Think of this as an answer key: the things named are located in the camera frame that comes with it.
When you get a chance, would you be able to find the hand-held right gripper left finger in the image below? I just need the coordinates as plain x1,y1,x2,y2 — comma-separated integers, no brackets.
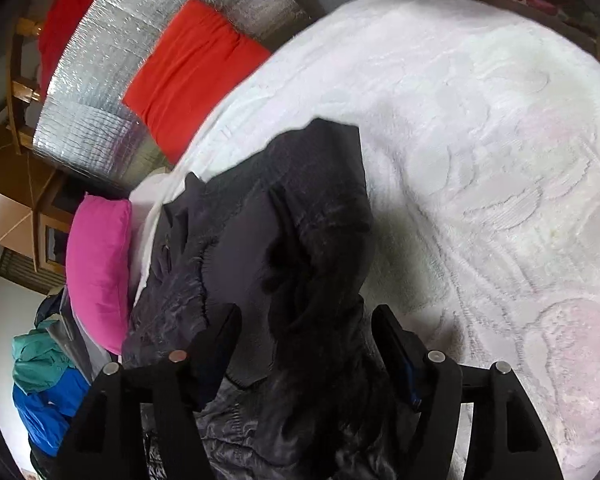
55,305,243,480

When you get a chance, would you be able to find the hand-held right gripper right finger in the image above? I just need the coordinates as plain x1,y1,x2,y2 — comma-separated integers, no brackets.
370,305,563,480

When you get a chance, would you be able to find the black puffer jacket with badge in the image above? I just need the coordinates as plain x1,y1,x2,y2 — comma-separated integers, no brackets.
122,117,431,480

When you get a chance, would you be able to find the pink pillow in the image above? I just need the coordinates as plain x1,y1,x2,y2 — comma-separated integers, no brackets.
65,196,133,356

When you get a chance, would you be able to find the grey garment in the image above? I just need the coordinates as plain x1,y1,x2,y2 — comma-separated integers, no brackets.
47,285,111,376

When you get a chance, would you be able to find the teal jacket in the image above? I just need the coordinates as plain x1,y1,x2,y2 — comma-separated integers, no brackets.
12,320,73,396

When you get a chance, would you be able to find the blue jacket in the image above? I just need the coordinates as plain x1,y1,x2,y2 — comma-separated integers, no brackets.
12,367,91,458

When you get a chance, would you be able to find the wooden cabinet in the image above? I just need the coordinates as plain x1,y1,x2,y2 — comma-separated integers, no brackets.
30,170,88,278

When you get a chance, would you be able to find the white plush blanket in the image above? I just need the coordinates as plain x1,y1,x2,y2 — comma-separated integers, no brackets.
130,0,600,480

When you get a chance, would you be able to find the red pillow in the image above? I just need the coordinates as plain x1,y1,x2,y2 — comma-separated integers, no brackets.
122,0,273,166

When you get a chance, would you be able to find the silver foil insulation sheet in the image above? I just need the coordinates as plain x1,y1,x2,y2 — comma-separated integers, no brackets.
32,0,313,191

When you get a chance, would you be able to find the wooden stair railing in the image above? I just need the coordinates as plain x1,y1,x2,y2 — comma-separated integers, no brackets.
5,15,48,156

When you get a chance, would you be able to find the red cloth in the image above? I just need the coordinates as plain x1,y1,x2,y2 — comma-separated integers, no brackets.
37,0,126,88

